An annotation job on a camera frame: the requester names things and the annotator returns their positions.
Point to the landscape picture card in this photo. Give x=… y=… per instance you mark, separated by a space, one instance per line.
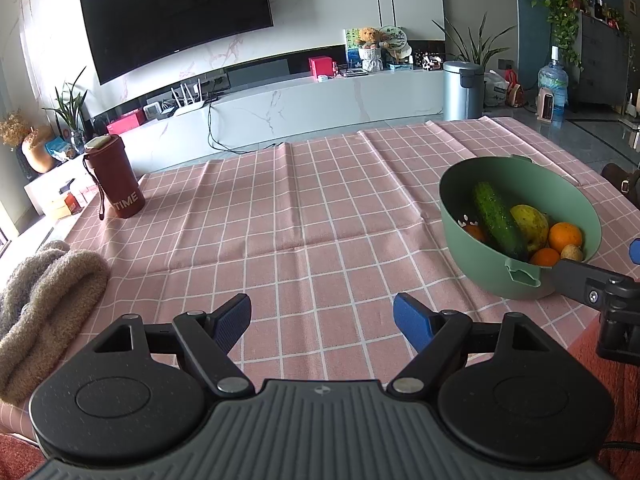
x=351 y=47

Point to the silver trash can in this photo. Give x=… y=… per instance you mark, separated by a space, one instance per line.
x=460 y=97

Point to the grey knitted cloth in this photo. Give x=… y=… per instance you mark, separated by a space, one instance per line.
x=45 y=300

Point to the round painted fan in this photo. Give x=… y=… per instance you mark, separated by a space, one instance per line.
x=395 y=37

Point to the tall red box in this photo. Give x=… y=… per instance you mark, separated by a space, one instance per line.
x=320 y=67

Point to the medium orange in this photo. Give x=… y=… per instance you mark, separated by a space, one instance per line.
x=473 y=234

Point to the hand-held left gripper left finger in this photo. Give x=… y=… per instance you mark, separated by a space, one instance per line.
x=234 y=317

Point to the orange vase with dried flowers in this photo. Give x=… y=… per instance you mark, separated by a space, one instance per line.
x=37 y=155

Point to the blue water jug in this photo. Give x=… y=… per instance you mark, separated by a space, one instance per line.
x=552 y=82

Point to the black television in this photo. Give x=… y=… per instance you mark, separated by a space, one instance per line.
x=175 y=10

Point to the yellow-green pear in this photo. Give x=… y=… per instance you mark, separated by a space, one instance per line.
x=532 y=225

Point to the red bag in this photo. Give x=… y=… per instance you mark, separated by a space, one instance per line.
x=515 y=91

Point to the teddy bear in white pot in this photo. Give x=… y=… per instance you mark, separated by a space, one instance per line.
x=370 y=47

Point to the brown shoe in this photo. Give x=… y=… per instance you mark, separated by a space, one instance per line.
x=620 y=180

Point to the trailing pothos plant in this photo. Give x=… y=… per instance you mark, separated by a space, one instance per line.
x=565 y=5

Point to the long-leaved potted plant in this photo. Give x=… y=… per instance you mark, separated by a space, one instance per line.
x=472 y=45

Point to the pink checked tablecloth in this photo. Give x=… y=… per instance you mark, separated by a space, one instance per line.
x=300 y=210

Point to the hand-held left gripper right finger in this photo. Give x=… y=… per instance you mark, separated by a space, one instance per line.
x=412 y=317

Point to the green cucumber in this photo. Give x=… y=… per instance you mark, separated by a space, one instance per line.
x=495 y=215

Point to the white marble media console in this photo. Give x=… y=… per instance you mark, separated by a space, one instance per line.
x=300 y=105

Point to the white router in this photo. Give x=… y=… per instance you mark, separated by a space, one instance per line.
x=189 y=108

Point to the small orange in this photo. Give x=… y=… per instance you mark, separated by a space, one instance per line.
x=545 y=257

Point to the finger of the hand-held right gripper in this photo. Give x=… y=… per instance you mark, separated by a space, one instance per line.
x=580 y=280
x=636 y=251

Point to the brown kiwi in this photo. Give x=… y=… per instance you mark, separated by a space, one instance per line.
x=572 y=252

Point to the dark red tumbler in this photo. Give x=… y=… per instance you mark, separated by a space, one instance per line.
x=117 y=175

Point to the black and white figurines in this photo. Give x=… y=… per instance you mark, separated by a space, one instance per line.
x=430 y=61

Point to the green plant in glass vase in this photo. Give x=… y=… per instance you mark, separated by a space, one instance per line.
x=70 y=110

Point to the small cardboard box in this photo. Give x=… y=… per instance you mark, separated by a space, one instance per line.
x=64 y=206

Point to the large orange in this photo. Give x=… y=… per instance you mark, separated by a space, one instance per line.
x=565 y=235

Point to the small white appliance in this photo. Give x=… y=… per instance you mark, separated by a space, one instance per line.
x=153 y=111

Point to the white plastic bag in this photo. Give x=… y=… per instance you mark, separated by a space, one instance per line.
x=495 y=91

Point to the blue packet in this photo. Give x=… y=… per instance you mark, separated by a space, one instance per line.
x=60 y=147

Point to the dark grey cabinet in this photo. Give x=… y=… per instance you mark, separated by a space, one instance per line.
x=600 y=60

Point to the flat red box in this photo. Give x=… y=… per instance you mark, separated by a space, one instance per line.
x=125 y=122

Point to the green bowl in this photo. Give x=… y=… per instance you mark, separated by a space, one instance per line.
x=470 y=270

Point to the pink heater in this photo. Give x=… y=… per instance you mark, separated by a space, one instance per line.
x=546 y=106

